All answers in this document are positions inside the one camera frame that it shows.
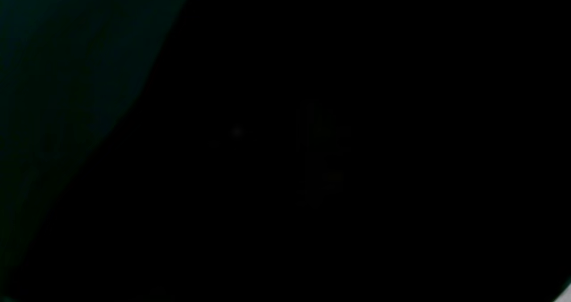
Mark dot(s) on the black t-shirt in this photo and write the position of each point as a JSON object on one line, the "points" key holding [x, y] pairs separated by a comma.
{"points": [[328, 151]]}

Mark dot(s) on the teal table cloth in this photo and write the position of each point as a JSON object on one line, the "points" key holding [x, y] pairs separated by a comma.
{"points": [[70, 70]]}

